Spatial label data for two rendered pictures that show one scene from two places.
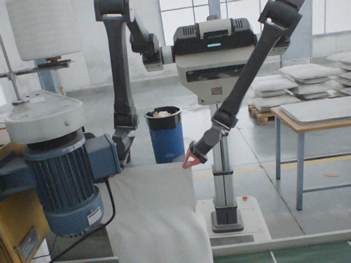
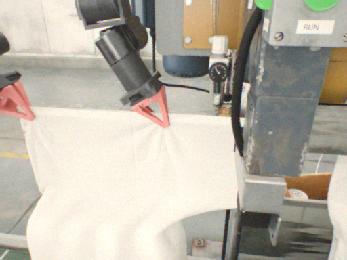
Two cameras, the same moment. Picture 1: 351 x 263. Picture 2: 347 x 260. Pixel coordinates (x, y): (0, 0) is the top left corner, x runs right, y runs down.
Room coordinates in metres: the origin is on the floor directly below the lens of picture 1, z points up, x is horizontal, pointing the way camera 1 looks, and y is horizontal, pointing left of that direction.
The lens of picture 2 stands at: (1.45, 0.33, 1.28)
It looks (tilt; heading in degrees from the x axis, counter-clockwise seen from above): 25 degrees down; 185
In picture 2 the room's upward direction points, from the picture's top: straight up
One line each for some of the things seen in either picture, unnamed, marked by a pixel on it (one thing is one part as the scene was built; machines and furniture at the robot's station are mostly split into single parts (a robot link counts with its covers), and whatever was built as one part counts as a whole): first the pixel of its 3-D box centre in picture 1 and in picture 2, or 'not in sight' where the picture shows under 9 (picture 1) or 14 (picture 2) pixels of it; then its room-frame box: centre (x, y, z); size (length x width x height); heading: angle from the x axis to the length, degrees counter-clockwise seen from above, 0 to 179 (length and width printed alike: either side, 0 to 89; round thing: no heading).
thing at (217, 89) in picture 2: not in sight; (217, 93); (0.91, 0.37, 1.11); 0.03 x 0.03 x 0.06
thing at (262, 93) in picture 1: (267, 89); not in sight; (4.38, -1.61, 0.44); 0.66 x 0.43 x 0.13; 177
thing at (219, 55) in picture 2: not in sight; (219, 77); (0.92, 0.38, 1.14); 0.05 x 0.04 x 0.16; 177
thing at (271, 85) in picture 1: (273, 84); not in sight; (4.17, -1.63, 0.57); 0.66 x 0.42 x 0.13; 79
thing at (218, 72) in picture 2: not in sight; (218, 72); (0.93, 0.37, 1.16); 0.04 x 0.02 x 0.04; 87
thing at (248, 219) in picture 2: not in sight; (255, 208); (1.11, 0.43, 0.98); 0.09 x 0.05 x 0.05; 177
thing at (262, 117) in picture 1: (288, 108); not in sight; (4.35, -1.95, 0.07); 1.20 x 0.82 x 0.14; 85
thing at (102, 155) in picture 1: (102, 159); (152, 13); (0.68, 0.21, 1.25); 0.10 x 0.08 x 0.12; 22
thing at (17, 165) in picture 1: (22, 173); not in sight; (0.61, 0.39, 1.27); 0.12 x 0.09 x 0.09; 177
